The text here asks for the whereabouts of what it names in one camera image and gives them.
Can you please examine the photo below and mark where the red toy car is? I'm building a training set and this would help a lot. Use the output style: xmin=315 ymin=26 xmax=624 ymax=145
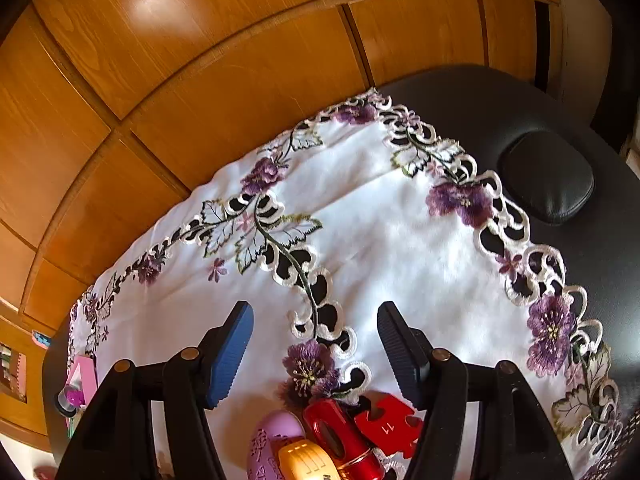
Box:
xmin=302 ymin=399 xmax=386 ymax=480

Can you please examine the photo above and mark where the yellow plastic toy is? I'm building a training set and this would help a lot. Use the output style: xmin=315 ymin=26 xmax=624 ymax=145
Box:
xmin=277 ymin=437 xmax=336 ymax=480

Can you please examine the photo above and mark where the black leather cushion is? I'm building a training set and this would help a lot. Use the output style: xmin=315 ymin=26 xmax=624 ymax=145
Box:
xmin=501 ymin=129 xmax=596 ymax=223

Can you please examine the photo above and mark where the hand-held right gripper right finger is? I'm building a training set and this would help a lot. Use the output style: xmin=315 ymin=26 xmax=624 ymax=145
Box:
xmin=376 ymin=301 xmax=573 ymax=480

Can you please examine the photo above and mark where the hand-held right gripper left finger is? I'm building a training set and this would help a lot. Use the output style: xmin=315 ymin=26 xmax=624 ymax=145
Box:
xmin=55 ymin=300 xmax=256 ymax=480

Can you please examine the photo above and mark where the pink scalloped foam strip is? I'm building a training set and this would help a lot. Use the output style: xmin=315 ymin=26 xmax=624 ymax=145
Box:
xmin=10 ymin=352 xmax=27 ymax=401

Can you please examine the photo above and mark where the red puzzle piece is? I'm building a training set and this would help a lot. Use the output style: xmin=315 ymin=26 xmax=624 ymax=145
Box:
xmin=354 ymin=392 xmax=425 ymax=460

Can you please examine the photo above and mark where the purple egg-shaped toy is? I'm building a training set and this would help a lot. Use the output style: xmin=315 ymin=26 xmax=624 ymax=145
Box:
xmin=248 ymin=409 xmax=306 ymax=480

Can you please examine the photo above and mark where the white floral embroidered tablecloth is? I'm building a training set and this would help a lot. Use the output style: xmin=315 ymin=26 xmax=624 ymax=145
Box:
xmin=67 ymin=87 xmax=626 ymax=480

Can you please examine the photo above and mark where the wooden door with shelf niche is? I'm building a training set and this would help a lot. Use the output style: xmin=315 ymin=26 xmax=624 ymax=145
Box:
xmin=0 ymin=300 xmax=53 ymax=441

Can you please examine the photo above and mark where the wooden wardrobe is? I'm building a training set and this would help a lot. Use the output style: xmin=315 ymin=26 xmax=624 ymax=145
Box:
xmin=0 ymin=0 xmax=566 ymax=321

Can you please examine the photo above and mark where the pink toy tray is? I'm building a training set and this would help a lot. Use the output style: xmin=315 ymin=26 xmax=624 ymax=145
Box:
xmin=65 ymin=354 xmax=99 ymax=433

